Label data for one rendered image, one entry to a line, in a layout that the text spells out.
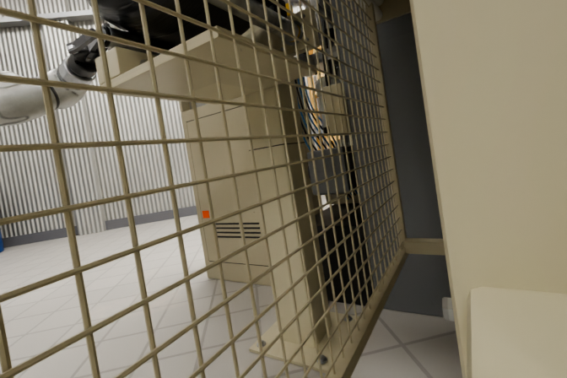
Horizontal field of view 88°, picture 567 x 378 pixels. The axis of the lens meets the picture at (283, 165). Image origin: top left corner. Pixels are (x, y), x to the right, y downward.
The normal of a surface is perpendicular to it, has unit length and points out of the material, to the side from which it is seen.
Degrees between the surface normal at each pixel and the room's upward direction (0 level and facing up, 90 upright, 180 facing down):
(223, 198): 90
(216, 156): 90
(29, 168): 90
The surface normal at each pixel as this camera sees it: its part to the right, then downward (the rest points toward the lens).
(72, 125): 0.13, 0.01
